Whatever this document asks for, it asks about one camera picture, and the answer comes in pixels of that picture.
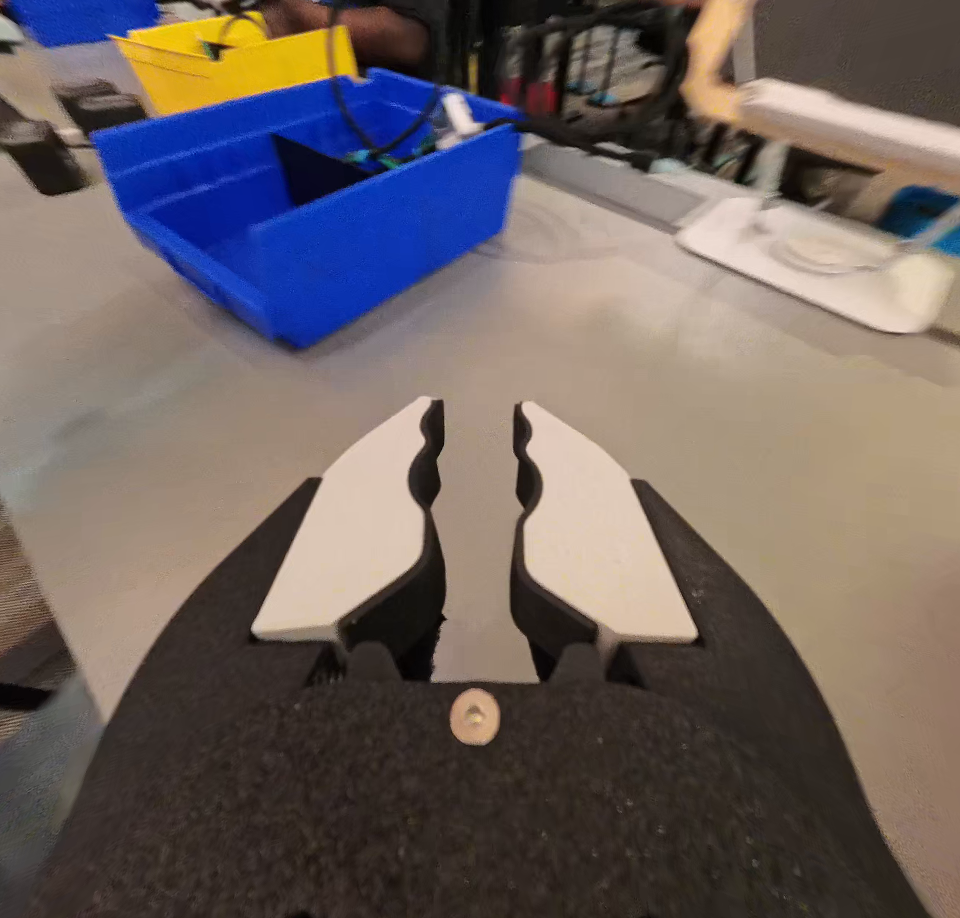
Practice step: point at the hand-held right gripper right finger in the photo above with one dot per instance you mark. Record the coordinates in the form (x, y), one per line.
(608, 558)

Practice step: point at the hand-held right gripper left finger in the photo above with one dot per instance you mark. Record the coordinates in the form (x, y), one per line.
(353, 558)

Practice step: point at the silver stand base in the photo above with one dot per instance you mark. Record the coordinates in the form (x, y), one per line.
(780, 266)

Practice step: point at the yellow plastic bin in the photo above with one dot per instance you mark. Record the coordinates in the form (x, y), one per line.
(240, 79)

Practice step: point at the black rectangular case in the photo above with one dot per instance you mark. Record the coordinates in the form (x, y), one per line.
(105, 106)
(42, 157)

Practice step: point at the tablet stand with dark board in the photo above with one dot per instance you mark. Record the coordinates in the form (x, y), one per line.
(855, 19)

